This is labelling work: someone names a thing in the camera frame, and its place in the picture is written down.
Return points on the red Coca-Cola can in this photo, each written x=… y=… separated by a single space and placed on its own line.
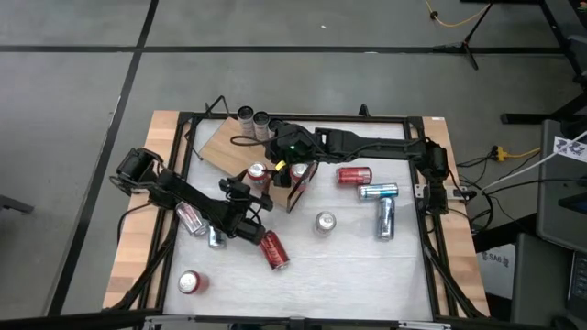
x=273 y=249
x=354 y=175

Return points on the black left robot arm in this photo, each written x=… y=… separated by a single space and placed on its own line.
x=183 y=192

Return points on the grey cabinet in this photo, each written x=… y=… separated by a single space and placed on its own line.
x=541 y=275
x=561 y=192

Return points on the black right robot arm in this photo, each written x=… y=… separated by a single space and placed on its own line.
x=367 y=144

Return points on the white paper label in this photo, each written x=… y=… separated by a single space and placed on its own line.
x=570 y=149

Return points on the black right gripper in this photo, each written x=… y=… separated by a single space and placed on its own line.
x=293 y=144

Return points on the wooden table side board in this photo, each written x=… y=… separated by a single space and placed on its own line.
x=133 y=238
x=458 y=256

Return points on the blue and silver slim can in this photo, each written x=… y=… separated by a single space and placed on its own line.
x=378 y=190
x=216 y=238
x=386 y=218

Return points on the silver and red soda can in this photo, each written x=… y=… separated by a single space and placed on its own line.
x=191 y=219

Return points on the white cardboard box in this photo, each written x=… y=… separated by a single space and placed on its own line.
x=495 y=263

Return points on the wooden shelf board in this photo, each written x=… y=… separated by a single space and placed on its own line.
x=224 y=151

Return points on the silver Diet Coke can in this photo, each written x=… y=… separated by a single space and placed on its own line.
x=324 y=223

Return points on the black aluminium table frame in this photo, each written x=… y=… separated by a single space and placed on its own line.
x=427 y=256

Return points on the black desk frame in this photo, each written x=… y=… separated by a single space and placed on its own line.
x=561 y=46

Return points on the black tripod stand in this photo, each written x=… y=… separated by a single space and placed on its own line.
x=466 y=45

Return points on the grey chair foot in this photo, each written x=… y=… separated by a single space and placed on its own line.
x=14 y=204

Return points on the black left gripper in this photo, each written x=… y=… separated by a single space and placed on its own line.
x=240 y=201

